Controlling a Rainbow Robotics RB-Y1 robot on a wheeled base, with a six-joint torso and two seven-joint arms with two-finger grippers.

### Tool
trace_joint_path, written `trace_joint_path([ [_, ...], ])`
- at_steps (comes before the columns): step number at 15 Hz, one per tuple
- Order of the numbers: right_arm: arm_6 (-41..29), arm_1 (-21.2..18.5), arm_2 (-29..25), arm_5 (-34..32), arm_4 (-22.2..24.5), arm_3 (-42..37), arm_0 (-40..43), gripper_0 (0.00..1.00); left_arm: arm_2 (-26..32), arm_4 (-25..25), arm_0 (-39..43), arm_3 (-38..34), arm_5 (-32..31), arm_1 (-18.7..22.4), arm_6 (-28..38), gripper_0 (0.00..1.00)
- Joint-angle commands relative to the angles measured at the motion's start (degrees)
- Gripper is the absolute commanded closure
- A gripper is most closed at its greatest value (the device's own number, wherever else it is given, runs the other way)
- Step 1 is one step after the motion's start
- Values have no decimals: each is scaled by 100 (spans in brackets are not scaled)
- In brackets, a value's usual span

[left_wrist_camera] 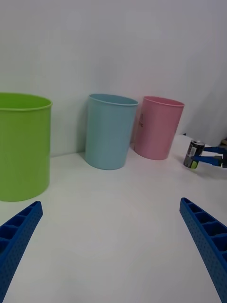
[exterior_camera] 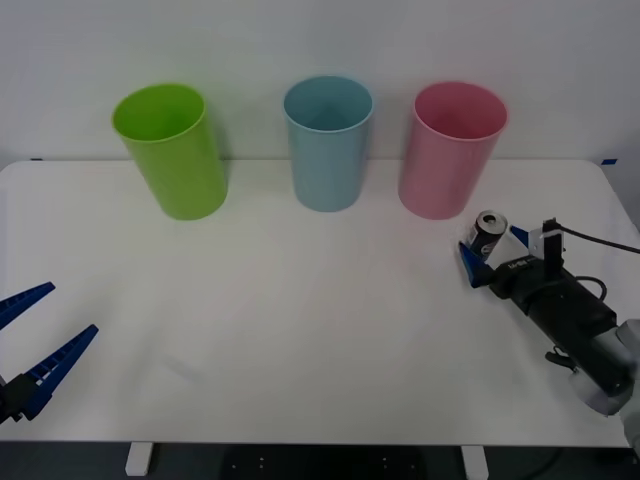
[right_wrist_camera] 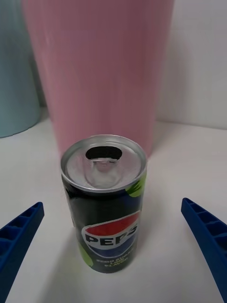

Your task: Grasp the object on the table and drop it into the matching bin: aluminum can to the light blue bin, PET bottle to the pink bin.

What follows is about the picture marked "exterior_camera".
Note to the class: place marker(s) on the white table leg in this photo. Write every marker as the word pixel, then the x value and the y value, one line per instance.
pixel 474 462
pixel 138 459

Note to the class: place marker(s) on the pale blue plastic bin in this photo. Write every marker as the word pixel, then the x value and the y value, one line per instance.
pixel 327 170

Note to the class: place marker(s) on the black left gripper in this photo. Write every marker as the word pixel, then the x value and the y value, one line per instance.
pixel 4 400

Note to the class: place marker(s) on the pink plastic bin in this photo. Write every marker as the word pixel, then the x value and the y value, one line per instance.
pixel 440 170

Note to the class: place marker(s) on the silver and black right arm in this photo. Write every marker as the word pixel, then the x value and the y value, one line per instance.
pixel 580 320

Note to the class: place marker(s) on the dark blue drink can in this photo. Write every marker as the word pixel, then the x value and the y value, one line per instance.
pixel 484 237

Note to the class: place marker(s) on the green plastic bin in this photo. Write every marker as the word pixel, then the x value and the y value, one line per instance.
pixel 180 175

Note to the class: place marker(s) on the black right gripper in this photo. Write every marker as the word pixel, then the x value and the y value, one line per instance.
pixel 525 280

